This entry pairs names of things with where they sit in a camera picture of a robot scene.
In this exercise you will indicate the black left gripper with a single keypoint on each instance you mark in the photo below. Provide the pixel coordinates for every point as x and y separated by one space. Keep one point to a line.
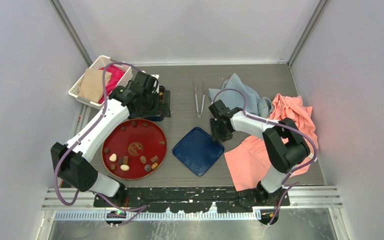
153 112

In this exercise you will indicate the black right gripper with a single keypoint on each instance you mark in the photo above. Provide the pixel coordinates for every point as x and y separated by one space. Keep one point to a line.
217 136

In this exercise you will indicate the blue chocolate tin box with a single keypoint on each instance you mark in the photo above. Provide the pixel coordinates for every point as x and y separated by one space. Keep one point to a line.
162 106

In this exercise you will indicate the blue tin lid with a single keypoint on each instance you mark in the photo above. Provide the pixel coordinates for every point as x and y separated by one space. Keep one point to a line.
197 151

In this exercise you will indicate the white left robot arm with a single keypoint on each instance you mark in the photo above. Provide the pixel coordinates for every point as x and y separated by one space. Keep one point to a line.
71 160

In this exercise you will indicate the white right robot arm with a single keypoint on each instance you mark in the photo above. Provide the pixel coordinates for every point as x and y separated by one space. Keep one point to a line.
285 144

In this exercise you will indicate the white oval chocolate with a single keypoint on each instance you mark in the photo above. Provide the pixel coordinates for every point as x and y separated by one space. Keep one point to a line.
113 157
125 167

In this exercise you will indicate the caramel cube chocolate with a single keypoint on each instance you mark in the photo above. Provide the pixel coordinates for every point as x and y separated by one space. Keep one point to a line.
154 165

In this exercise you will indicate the magenta cloth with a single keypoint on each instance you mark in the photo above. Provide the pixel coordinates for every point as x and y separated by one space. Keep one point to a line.
116 74

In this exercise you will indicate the pink cloth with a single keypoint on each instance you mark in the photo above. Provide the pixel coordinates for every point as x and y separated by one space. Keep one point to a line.
262 161

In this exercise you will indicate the red round tray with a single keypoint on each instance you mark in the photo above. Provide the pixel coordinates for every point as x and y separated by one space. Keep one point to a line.
138 143

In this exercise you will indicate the white plastic basket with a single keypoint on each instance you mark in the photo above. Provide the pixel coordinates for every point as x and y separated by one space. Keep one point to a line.
100 62

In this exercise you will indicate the beige cloth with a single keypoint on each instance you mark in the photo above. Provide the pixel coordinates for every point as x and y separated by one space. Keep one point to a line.
88 89

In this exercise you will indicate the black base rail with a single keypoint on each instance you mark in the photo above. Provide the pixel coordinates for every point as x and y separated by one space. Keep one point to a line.
199 199

